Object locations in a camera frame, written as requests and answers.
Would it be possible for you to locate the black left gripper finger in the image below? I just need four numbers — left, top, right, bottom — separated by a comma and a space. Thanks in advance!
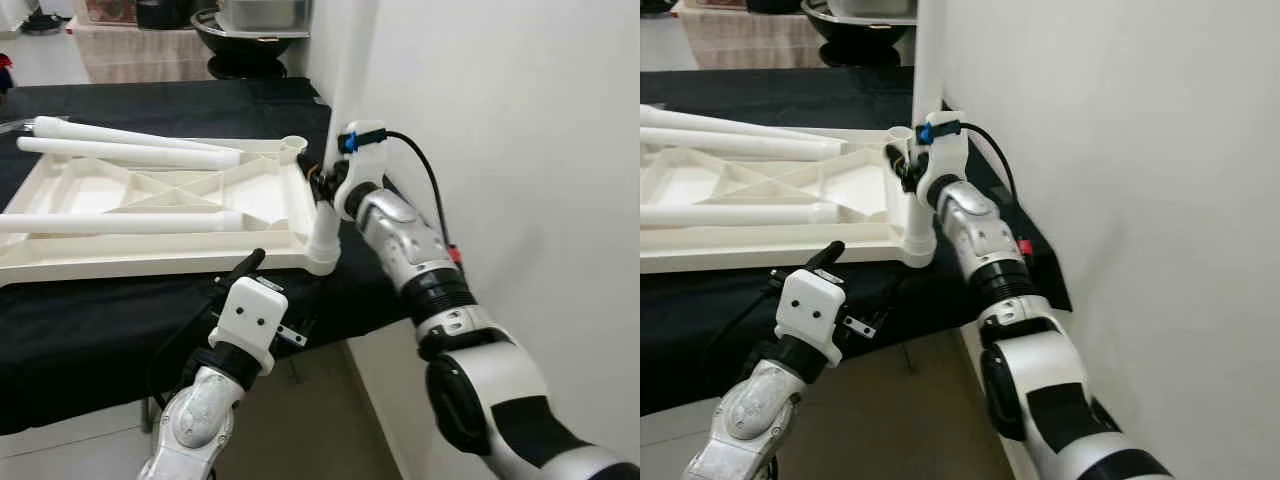
222, 247, 269, 291
800, 240, 847, 277

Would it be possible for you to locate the white plastic children table top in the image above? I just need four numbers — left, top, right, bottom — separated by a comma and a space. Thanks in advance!
0, 135, 341, 289
640, 125, 941, 274

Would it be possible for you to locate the black tablecloth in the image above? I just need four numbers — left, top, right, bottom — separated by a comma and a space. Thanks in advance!
0, 78, 471, 436
640, 67, 1073, 416

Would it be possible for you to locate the large black bowl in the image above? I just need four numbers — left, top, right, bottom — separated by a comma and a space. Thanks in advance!
800, 0, 919, 69
190, 8, 311, 79

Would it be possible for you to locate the beige cloth covered shelf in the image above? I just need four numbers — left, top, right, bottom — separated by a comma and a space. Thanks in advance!
680, 5, 816, 69
75, 18, 216, 84

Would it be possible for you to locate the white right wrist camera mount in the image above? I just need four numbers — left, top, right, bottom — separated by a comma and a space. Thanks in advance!
333, 120, 391, 223
915, 110, 971, 211

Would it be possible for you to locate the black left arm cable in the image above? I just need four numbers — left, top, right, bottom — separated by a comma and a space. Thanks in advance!
700, 290, 791, 381

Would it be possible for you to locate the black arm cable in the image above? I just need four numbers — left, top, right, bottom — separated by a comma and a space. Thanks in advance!
338, 130, 466, 266
918, 120, 1036, 259
700, 290, 791, 381

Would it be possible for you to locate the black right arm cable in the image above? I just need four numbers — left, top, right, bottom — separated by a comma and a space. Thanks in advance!
918, 120, 1036, 259
338, 130, 466, 266

